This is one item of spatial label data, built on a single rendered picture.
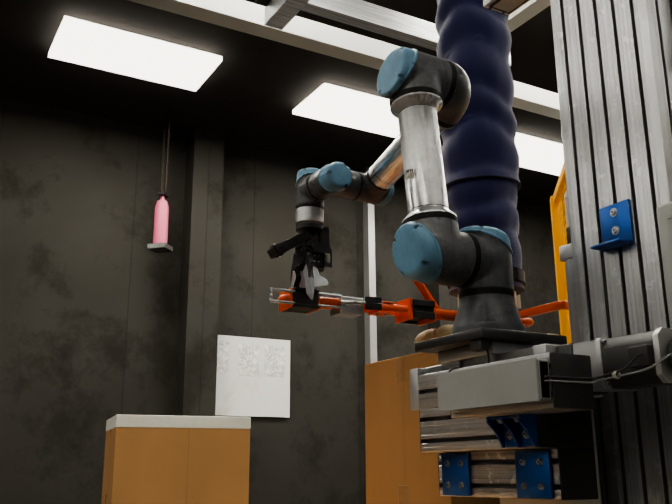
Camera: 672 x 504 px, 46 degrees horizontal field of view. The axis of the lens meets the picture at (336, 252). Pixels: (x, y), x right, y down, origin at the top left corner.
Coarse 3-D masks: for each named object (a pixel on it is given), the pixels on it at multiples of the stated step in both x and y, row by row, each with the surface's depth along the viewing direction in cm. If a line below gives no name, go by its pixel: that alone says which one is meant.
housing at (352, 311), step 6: (348, 300) 209; (354, 300) 210; (360, 300) 211; (342, 306) 208; (348, 306) 209; (354, 306) 210; (360, 306) 210; (330, 312) 212; (336, 312) 209; (342, 312) 208; (348, 312) 208; (354, 312) 209; (360, 312) 210
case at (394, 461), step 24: (384, 360) 222; (408, 360) 211; (432, 360) 201; (384, 384) 220; (408, 384) 210; (384, 408) 219; (408, 408) 208; (384, 432) 217; (408, 432) 207; (384, 456) 216; (408, 456) 206; (432, 456) 196; (384, 480) 214; (408, 480) 204; (432, 480) 195
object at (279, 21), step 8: (256, 0) 401; (264, 0) 401; (272, 0) 398; (280, 0) 389; (288, 0) 383; (296, 0) 383; (304, 0) 383; (272, 8) 397; (280, 8) 390; (288, 8) 390; (296, 8) 390; (272, 16) 397; (280, 16) 396; (288, 16) 396; (264, 24) 404; (272, 24) 403; (280, 24) 404
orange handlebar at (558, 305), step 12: (288, 300) 202; (324, 300) 206; (336, 300) 208; (564, 300) 212; (372, 312) 216; (384, 312) 214; (396, 312) 216; (444, 312) 222; (456, 312) 224; (528, 312) 222; (540, 312) 218; (528, 324) 236
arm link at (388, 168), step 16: (464, 80) 179; (464, 96) 180; (448, 112) 183; (464, 112) 187; (448, 128) 189; (400, 144) 197; (384, 160) 202; (400, 160) 199; (368, 176) 207; (384, 176) 204; (400, 176) 205; (368, 192) 208; (384, 192) 209
